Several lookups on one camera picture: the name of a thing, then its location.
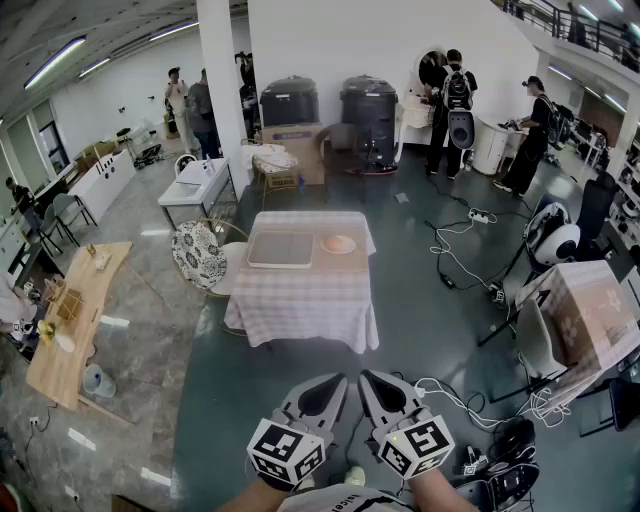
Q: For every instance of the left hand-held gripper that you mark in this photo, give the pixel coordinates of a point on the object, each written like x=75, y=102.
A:
x=287, y=447

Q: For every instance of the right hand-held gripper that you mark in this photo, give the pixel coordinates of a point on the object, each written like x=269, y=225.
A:
x=415, y=447

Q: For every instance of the white round plate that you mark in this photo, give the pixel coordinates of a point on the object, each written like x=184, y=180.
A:
x=351, y=247

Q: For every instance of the orange bread roll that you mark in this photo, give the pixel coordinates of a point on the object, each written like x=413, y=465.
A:
x=334, y=243

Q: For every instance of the person's right forearm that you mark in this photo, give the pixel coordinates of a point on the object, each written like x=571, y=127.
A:
x=440, y=492

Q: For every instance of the person's left forearm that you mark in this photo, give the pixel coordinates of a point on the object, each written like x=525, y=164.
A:
x=255, y=499

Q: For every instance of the person's white shoe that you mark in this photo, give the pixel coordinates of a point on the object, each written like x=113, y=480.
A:
x=355, y=475

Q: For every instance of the table with checkered cloth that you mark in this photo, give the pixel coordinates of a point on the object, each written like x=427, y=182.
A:
x=300, y=305

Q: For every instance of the person's white printed shirt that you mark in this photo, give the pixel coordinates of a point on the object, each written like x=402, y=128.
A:
x=345, y=502

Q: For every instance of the black bag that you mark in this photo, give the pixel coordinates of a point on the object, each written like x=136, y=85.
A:
x=515, y=440

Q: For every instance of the beige table mat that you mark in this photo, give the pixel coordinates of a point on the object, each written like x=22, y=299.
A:
x=345, y=262

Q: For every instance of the small black white floor device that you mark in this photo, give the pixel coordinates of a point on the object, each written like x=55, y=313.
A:
x=497, y=294

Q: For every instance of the white rectangular tray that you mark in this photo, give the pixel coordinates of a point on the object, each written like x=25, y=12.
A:
x=280, y=249

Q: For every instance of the grey shell chair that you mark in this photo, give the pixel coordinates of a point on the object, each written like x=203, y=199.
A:
x=537, y=340

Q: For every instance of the grey floor rag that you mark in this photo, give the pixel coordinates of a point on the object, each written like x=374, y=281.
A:
x=402, y=198

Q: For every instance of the white power strip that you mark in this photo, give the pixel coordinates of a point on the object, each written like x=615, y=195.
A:
x=479, y=216

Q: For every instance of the cloth-draped cardboard box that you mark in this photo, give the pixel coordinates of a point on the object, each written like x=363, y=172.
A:
x=585, y=310

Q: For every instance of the blue bottle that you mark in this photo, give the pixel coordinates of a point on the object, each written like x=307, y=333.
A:
x=301, y=181

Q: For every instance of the black print cardboard box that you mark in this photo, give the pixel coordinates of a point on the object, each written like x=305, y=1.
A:
x=281, y=181

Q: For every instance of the clear plastic water jug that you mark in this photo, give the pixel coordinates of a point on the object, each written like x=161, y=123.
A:
x=97, y=382

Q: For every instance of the white black pod device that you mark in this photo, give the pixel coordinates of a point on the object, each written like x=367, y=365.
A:
x=555, y=240

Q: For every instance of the white sink cabinet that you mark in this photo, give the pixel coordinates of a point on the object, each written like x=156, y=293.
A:
x=192, y=192

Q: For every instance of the white crumpled cloth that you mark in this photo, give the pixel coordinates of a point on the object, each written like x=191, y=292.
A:
x=275, y=156

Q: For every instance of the light wooden side table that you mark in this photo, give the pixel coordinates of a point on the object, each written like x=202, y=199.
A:
x=75, y=345

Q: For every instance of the brown chair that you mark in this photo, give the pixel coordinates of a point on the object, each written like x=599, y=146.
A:
x=342, y=137

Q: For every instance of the white round cabinet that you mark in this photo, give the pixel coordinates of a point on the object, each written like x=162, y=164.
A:
x=492, y=145

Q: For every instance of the grey white pod device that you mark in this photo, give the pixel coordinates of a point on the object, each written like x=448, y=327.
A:
x=461, y=129

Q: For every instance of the white hoop chair back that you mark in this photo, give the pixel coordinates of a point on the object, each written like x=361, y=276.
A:
x=185, y=160

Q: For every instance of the white vanity with mirror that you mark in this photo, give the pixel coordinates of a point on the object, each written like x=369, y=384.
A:
x=415, y=117

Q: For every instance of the tall black machine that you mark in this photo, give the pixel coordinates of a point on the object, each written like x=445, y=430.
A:
x=370, y=115

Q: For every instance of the yellow flowers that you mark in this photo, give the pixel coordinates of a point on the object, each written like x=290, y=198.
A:
x=46, y=331

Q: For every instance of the black office chair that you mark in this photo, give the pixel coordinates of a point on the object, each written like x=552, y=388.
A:
x=600, y=205

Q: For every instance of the wide black machine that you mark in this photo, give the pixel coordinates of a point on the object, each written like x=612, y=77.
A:
x=290, y=102

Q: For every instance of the black folded cart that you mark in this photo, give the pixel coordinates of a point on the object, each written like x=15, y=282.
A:
x=147, y=156

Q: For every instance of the white counter with holes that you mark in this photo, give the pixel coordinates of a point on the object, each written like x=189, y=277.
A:
x=100, y=187

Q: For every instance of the black white backpack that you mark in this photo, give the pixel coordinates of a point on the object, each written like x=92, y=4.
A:
x=457, y=89

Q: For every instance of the grey metal chair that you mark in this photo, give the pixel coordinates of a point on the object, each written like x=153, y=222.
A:
x=67, y=207

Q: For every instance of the plain brown cardboard box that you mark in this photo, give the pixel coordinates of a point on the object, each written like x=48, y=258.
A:
x=97, y=152

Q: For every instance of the ceiling light tube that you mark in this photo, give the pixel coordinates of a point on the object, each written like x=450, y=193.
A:
x=94, y=67
x=174, y=31
x=55, y=62

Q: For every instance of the black balcony railing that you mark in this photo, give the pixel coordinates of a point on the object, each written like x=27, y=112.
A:
x=575, y=25

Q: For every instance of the floral gold-frame chair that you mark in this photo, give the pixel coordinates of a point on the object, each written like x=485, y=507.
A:
x=197, y=255

